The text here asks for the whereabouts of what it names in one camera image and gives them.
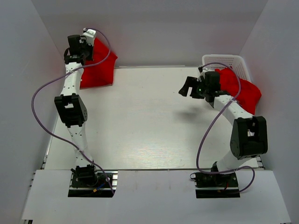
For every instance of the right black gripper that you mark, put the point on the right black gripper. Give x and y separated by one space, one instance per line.
190 82

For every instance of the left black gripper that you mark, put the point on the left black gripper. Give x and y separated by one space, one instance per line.
83 42

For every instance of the red t shirt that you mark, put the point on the red t shirt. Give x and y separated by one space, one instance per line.
102 74

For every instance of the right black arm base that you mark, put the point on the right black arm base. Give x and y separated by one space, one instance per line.
215 186

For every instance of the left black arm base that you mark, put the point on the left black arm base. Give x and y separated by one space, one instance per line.
87 182

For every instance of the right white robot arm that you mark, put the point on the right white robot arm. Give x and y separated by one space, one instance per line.
249 133

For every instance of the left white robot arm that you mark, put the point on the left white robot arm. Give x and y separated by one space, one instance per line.
70 107

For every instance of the red t shirts in basket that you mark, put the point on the red t shirts in basket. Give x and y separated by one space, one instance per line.
249 95

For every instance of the white plastic basket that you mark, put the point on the white plastic basket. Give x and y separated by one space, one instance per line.
235 62

